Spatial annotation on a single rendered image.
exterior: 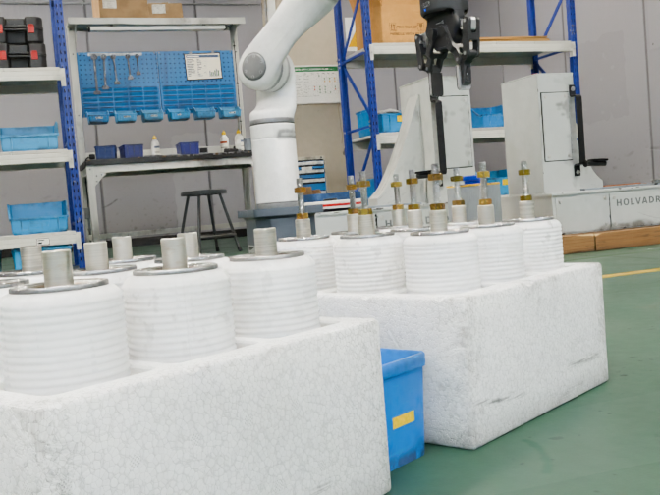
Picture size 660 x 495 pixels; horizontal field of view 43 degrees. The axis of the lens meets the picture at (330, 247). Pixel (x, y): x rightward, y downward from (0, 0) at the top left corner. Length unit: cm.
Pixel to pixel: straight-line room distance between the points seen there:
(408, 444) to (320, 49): 699
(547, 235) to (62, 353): 78
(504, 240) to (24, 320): 68
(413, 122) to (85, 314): 310
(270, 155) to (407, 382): 85
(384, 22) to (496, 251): 545
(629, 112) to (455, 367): 756
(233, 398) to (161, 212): 890
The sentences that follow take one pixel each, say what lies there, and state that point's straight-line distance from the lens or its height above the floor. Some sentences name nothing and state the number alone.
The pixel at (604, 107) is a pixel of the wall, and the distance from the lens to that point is 877.
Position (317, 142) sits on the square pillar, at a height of 86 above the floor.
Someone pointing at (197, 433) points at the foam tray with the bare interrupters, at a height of 13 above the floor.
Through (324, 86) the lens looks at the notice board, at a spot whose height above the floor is 136.
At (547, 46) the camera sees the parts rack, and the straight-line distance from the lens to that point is 711.
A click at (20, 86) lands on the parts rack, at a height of 129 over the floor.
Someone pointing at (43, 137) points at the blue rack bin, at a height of 87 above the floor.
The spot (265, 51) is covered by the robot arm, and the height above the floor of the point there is 61.
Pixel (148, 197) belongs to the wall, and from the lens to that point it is 958.
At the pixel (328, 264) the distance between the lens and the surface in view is 120.
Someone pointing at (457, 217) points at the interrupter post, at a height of 26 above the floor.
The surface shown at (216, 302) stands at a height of 22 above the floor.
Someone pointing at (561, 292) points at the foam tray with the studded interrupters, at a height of 15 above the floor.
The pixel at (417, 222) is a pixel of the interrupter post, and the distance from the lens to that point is 124.
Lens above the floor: 30
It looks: 3 degrees down
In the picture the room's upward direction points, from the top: 5 degrees counter-clockwise
